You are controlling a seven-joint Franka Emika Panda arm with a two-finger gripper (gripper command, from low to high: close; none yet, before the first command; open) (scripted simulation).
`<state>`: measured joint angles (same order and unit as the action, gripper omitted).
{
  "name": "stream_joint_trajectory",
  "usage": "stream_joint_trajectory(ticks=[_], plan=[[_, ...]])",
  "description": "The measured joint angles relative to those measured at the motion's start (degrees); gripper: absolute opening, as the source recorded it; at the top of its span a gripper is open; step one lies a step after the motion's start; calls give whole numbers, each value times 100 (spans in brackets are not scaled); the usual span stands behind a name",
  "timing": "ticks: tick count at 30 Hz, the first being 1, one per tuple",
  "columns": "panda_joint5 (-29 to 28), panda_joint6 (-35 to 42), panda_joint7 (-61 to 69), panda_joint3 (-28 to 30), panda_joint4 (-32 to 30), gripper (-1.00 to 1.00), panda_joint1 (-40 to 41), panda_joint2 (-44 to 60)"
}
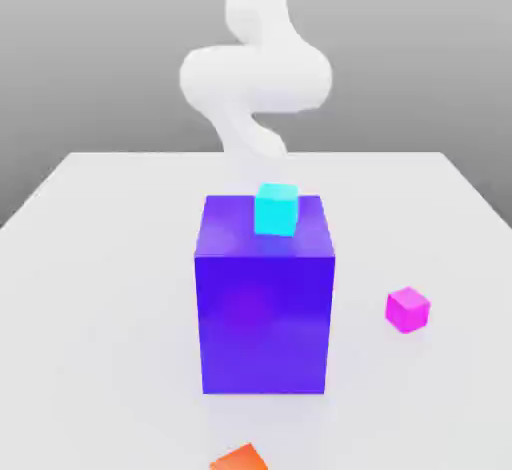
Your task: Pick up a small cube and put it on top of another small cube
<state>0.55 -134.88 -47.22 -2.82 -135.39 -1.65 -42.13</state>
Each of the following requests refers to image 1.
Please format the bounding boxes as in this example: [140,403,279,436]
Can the small cyan cube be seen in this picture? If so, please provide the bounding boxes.
[253,182,300,238]

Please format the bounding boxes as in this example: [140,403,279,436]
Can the small magenta cube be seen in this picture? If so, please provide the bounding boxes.
[384,285,432,335]

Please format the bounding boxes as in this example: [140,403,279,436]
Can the small orange cube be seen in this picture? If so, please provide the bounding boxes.
[209,442,269,470]

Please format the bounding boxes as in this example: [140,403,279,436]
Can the large purple box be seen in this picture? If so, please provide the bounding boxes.
[193,194,336,396]

